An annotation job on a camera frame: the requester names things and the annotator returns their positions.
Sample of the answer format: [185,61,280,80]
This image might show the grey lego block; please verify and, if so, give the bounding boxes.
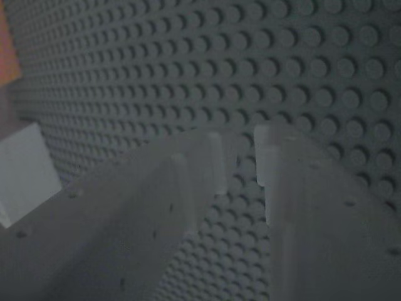
[0,122,63,229]

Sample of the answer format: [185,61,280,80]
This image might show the grey Lego baseplate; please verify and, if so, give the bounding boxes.
[0,0,401,301]

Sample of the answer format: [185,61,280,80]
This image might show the orange lego block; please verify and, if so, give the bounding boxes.
[0,0,22,88]

